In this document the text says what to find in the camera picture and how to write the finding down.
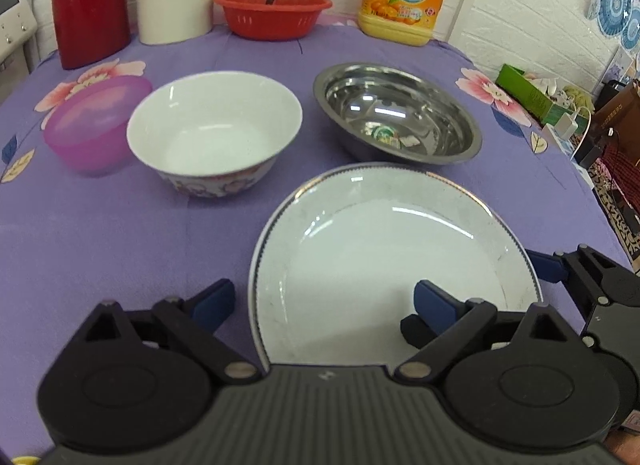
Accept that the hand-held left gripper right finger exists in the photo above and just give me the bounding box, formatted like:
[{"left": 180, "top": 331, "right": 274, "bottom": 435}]
[{"left": 392, "top": 281, "right": 581, "bottom": 384}]

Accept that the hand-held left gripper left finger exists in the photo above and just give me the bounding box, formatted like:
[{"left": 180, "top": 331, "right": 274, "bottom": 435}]
[{"left": 75, "top": 279, "right": 263, "bottom": 382}]

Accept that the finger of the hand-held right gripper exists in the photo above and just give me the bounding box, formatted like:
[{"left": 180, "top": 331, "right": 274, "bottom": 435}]
[{"left": 525, "top": 244, "right": 640, "bottom": 317}]

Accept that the white plate with blue rim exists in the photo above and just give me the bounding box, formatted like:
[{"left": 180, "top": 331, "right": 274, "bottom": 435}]
[{"left": 247, "top": 164, "right": 544, "bottom": 372}]

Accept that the purple floral tablecloth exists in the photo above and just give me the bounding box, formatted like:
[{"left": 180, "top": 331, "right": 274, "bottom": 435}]
[{"left": 0, "top": 12, "right": 640, "bottom": 465}]

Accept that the plaid cloth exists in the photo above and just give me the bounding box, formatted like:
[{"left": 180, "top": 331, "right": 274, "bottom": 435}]
[{"left": 587, "top": 145, "right": 640, "bottom": 266}]

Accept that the white power strip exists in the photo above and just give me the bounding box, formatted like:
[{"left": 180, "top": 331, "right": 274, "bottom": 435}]
[{"left": 541, "top": 124, "right": 595, "bottom": 188}]

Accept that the black power adapter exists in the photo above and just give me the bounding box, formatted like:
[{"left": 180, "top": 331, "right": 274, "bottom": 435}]
[{"left": 574, "top": 142, "right": 609, "bottom": 169}]

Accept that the white charger plug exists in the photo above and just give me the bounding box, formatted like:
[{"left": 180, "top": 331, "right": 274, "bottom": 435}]
[{"left": 552, "top": 112, "right": 581, "bottom": 142}]

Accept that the white floral ceramic bowl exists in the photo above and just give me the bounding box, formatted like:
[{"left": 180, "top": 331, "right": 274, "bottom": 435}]
[{"left": 126, "top": 72, "right": 304, "bottom": 200}]

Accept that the brown cardboard box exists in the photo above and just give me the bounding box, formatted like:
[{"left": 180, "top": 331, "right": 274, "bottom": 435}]
[{"left": 587, "top": 79, "right": 640, "bottom": 148}]

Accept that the green cardboard box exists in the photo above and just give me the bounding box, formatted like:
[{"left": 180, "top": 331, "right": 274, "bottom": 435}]
[{"left": 496, "top": 63, "right": 569, "bottom": 126}]

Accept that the stainless steel bowl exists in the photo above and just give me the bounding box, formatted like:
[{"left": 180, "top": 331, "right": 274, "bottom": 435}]
[{"left": 313, "top": 63, "right": 483, "bottom": 164}]

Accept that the purple plastic bowl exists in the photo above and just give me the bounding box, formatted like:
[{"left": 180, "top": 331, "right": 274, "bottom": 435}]
[{"left": 42, "top": 76, "right": 153, "bottom": 177}]

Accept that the red plastic basin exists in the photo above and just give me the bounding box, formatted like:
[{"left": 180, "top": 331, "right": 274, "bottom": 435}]
[{"left": 214, "top": 0, "right": 333, "bottom": 42}]

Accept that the red thermos jug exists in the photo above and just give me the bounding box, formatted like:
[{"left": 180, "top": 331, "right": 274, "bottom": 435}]
[{"left": 40, "top": 0, "right": 132, "bottom": 70}]

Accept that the white appliance with screen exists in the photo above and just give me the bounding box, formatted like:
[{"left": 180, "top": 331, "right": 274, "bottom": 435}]
[{"left": 0, "top": 0, "right": 39, "bottom": 73}]

